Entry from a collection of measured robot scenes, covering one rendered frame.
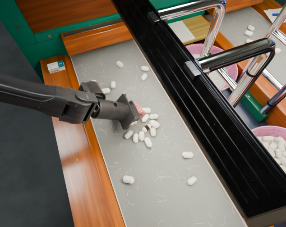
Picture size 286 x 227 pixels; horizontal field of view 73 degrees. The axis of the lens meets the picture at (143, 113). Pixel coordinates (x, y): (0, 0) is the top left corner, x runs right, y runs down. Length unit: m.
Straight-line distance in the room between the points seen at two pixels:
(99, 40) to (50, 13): 0.19
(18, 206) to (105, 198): 1.02
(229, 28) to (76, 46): 0.73
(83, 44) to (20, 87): 0.41
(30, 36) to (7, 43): 1.67
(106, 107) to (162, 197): 0.30
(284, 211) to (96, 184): 0.45
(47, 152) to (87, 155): 0.97
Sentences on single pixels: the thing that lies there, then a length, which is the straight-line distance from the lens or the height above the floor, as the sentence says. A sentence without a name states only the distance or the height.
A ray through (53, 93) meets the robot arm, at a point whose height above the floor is 0.98.
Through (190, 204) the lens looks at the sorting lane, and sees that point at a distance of 0.62.
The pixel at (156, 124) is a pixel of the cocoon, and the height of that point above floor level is 0.76.
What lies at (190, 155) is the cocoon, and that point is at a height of 0.76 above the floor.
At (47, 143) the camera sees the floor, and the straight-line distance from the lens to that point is 1.61.
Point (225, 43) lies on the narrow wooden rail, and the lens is 0.98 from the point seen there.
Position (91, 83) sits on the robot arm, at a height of 0.89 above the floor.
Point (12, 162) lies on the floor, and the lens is 1.67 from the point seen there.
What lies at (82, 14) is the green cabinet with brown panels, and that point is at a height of 0.90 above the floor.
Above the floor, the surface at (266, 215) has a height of 1.08.
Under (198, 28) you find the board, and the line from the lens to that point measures 1.00.
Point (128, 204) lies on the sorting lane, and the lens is 0.60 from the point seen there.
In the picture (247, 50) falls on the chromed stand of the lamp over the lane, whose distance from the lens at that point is 0.38.
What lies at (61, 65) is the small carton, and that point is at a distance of 0.84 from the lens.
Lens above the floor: 1.34
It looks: 59 degrees down
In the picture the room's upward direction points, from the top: straight up
